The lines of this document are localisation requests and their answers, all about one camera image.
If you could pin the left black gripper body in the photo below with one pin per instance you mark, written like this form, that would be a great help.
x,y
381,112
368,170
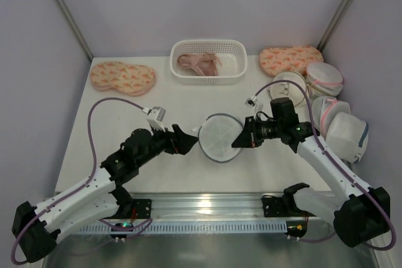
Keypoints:
x,y
173,141

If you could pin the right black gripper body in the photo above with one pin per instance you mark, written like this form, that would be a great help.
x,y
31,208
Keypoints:
x,y
251,131

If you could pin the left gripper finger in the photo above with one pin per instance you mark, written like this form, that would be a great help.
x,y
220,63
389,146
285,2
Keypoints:
x,y
184,145
179,134

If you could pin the white mesh bag blue trim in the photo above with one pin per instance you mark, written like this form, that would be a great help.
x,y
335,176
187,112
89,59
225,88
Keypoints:
x,y
216,135

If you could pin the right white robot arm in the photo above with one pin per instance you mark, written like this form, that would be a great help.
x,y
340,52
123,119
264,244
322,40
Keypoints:
x,y
358,212

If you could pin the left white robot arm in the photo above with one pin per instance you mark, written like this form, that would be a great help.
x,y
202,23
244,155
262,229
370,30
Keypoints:
x,y
39,228

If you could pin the cream laundry bag beige trim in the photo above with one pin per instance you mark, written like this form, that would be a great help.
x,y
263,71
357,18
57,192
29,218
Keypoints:
x,y
290,90

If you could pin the left peach patterned bra case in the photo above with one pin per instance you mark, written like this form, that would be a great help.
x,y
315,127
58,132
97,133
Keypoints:
x,y
128,79

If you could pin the peach patterned bra case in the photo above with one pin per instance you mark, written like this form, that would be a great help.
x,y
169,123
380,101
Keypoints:
x,y
275,60
128,79

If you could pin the white mesh bag pink trim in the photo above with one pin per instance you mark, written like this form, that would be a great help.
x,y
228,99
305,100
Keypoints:
x,y
324,110

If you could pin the right peach patterned bra case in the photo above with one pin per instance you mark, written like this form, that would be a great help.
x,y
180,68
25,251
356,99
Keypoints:
x,y
275,60

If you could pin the pink bra in basket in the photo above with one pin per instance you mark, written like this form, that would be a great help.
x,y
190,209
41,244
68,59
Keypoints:
x,y
203,64

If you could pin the white mesh bag pink zipper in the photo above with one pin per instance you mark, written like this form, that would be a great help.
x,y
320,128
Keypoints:
x,y
323,80

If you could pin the large white bag blue trim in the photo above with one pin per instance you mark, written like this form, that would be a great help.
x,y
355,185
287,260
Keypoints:
x,y
348,137

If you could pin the white plastic basket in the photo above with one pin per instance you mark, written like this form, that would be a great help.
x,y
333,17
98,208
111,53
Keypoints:
x,y
231,53

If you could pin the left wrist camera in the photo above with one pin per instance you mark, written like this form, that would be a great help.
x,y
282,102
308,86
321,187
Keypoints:
x,y
155,117

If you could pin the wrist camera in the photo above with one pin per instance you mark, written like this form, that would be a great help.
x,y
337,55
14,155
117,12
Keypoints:
x,y
254,104
155,117

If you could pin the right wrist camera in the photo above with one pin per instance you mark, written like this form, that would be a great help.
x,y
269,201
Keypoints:
x,y
254,104

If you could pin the aluminium mounting rail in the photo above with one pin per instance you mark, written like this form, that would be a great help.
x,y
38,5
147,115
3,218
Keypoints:
x,y
169,206

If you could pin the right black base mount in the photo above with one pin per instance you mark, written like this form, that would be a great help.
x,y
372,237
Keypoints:
x,y
284,205

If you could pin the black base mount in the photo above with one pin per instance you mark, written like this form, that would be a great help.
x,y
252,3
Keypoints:
x,y
284,205
132,208

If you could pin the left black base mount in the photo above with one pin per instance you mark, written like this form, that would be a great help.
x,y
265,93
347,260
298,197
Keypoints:
x,y
132,208

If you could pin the white slotted cable duct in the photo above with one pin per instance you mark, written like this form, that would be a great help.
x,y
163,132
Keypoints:
x,y
199,227

